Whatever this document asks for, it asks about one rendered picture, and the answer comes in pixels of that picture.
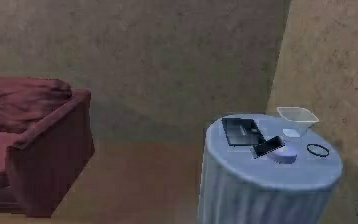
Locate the small blue dish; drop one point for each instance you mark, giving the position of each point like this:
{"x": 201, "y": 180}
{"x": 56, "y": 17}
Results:
{"x": 284, "y": 156}

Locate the clear square bowl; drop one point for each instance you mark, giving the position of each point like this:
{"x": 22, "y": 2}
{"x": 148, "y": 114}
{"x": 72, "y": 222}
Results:
{"x": 297, "y": 120}

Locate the dark red sofa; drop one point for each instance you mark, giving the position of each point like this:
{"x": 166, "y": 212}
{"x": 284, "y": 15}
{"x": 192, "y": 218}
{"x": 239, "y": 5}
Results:
{"x": 47, "y": 146}

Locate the round blue-clothed table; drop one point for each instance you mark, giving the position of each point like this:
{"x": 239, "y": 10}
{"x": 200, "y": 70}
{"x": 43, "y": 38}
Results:
{"x": 260, "y": 193}

